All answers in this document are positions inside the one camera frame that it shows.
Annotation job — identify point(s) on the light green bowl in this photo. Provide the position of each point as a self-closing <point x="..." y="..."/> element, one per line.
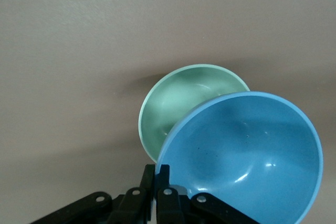
<point x="173" y="111"/>

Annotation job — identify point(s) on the blue bowl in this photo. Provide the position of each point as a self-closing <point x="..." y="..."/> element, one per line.
<point x="249" y="150"/>

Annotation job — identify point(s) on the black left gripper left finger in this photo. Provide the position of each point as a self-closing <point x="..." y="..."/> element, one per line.
<point x="128" y="205"/>

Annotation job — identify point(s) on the brown tablecloth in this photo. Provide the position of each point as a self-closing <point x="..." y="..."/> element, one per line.
<point x="131" y="37"/>

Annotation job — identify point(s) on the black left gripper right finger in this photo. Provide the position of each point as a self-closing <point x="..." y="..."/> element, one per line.
<point x="173" y="205"/>

